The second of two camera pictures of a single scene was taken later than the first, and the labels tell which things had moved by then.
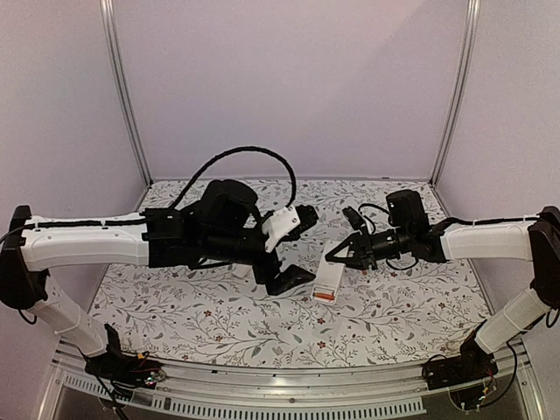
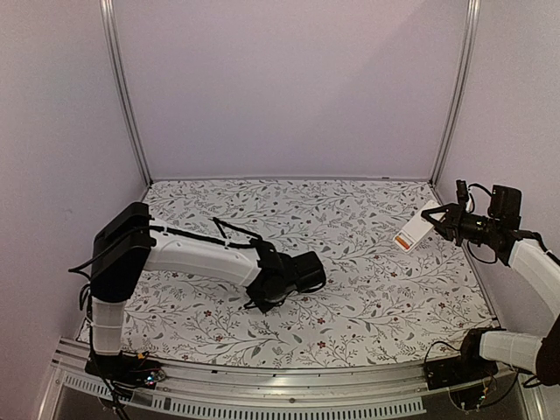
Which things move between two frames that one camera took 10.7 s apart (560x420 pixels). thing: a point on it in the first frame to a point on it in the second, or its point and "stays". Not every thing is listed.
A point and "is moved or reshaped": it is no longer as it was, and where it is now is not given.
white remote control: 329,276 is moved or reshaped
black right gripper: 365,249 to 451,220
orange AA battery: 324,296 is moved or reshaped
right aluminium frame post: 463,93 stays
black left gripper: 285,281 to 262,304
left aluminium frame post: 107,10 stays
